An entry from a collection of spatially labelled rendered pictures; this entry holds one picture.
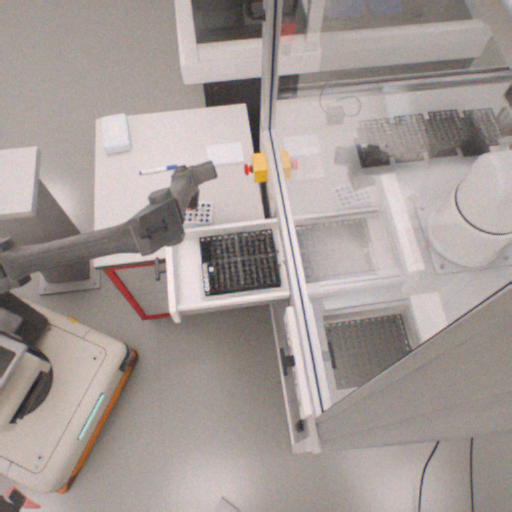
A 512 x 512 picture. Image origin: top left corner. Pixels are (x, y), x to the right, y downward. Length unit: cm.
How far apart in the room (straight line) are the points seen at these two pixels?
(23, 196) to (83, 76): 157
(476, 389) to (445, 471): 192
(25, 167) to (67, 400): 90
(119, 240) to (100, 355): 114
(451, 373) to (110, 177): 149
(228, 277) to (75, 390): 91
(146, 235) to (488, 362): 67
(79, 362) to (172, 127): 101
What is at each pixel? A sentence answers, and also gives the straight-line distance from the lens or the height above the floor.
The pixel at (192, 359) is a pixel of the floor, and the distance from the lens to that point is 219.
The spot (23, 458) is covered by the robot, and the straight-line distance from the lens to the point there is 204.
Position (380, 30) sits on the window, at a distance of 51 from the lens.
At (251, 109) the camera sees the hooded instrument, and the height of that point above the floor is 60.
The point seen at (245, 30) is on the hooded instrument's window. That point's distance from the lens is 177.
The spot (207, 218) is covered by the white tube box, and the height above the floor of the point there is 80.
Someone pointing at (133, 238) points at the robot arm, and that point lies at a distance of 88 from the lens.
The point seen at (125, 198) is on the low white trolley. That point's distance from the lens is 166.
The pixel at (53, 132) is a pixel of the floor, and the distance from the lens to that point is 300.
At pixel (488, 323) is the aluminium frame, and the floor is 185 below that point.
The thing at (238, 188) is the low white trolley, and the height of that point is 76.
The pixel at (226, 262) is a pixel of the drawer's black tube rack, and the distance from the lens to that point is 134.
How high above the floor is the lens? 213
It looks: 65 degrees down
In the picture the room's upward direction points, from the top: 1 degrees clockwise
